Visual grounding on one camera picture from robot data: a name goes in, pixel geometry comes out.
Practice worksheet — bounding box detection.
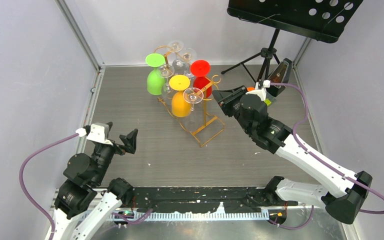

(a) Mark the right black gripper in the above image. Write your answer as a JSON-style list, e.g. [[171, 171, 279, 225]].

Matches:
[[211, 85, 252, 135]]

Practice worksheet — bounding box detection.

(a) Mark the gold wire glass rack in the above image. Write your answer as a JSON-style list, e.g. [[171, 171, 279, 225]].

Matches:
[[152, 44, 225, 147]]

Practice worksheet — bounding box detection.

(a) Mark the clear wine glass front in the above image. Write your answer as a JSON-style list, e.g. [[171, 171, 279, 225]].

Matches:
[[182, 87, 204, 132]]

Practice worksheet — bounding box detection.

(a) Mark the clear wine glass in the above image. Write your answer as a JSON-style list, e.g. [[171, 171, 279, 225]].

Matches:
[[182, 87, 204, 132], [172, 48, 197, 80], [157, 63, 175, 105], [164, 40, 184, 64]]

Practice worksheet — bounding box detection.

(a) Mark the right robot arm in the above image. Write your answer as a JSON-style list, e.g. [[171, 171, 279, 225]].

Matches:
[[212, 86, 373, 225]]

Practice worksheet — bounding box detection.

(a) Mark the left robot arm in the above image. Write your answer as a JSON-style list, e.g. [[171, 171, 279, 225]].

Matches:
[[47, 122, 139, 240]]

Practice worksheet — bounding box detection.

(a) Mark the red wine glass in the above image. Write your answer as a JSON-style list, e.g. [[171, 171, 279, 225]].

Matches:
[[190, 59, 213, 100]]

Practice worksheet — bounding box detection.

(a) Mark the yellow wine glass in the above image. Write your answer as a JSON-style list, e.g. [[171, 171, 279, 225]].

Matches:
[[169, 74, 191, 118]]

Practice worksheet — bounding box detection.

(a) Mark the clear wine glass middle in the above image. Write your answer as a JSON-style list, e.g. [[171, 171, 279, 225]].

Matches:
[[172, 48, 197, 80]]

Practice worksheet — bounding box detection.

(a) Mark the clear wine glass left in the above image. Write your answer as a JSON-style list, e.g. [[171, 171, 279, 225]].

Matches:
[[157, 63, 175, 105]]

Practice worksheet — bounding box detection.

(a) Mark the green wine glass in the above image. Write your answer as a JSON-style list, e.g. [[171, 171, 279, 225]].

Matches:
[[145, 53, 166, 96]]

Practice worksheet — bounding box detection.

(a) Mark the clear wine glass back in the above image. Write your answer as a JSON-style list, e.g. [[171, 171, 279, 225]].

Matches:
[[164, 40, 184, 64]]

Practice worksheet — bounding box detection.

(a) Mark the green toy brick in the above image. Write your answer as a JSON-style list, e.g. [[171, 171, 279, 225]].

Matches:
[[264, 99, 272, 106]]

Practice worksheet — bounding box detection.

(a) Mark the black metronome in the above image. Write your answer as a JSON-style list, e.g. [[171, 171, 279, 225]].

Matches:
[[267, 58, 293, 97]]

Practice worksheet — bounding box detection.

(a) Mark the black music stand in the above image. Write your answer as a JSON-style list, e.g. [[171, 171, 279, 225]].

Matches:
[[221, 0, 362, 80]]

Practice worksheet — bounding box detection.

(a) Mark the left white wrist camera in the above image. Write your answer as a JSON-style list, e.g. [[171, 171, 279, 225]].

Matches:
[[75, 127, 112, 145]]

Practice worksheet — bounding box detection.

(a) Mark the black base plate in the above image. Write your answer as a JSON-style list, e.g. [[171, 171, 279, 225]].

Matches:
[[123, 186, 285, 214]]

